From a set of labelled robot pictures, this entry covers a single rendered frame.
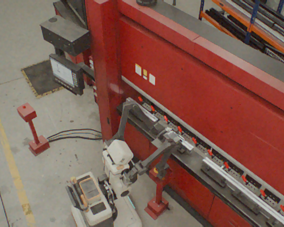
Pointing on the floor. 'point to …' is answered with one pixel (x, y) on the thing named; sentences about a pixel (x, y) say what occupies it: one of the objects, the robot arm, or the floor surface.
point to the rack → (244, 23)
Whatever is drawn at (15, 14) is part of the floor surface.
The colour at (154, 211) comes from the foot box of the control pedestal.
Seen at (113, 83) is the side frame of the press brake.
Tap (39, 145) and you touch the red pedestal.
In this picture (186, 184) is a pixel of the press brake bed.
